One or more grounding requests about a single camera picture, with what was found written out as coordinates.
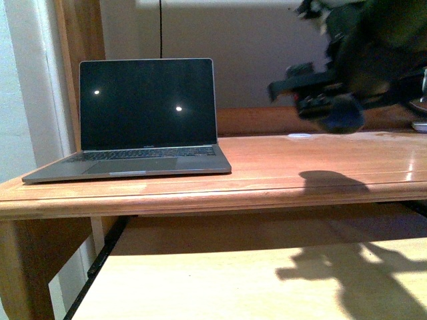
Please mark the white round sticker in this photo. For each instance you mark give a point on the white round sticker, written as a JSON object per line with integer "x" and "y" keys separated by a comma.
{"x": 299, "y": 135}

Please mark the wooden desk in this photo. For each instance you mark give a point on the wooden desk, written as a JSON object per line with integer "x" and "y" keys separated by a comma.
{"x": 43, "y": 225}

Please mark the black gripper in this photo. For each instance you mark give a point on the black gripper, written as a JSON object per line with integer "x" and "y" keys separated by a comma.
{"x": 377, "y": 58}

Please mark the white lamp base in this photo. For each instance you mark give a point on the white lamp base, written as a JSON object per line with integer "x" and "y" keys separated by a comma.
{"x": 420, "y": 109}

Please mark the wooden keyboard tray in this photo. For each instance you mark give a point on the wooden keyboard tray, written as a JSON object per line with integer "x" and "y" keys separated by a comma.
{"x": 341, "y": 262}

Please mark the grey laptop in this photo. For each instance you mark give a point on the grey laptop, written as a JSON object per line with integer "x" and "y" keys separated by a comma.
{"x": 143, "y": 118}

